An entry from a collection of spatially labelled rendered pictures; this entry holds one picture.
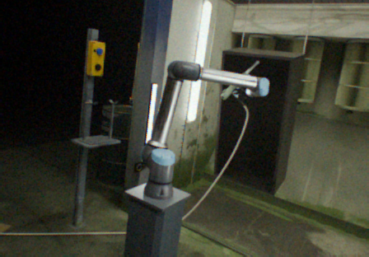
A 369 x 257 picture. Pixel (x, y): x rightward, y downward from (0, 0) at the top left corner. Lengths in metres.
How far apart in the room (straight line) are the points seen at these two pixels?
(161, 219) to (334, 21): 2.67
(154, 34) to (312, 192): 2.36
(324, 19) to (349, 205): 1.95
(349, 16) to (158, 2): 1.95
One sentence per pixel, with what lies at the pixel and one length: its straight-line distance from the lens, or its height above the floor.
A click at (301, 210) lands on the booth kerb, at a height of 0.12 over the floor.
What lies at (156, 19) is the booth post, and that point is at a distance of 2.68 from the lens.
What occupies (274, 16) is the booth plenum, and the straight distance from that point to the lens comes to 3.74.
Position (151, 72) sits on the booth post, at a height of 1.37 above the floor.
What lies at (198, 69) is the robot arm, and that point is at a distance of 1.83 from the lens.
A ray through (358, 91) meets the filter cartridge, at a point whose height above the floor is 1.46.
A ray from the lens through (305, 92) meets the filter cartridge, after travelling 3.62.
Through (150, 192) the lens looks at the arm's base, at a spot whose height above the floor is 0.67.
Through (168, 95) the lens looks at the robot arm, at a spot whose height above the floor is 1.26.
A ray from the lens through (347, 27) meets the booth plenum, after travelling 3.55.
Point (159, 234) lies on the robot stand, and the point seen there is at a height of 0.46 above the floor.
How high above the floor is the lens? 1.43
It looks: 9 degrees down
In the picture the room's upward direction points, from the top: 8 degrees clockwise
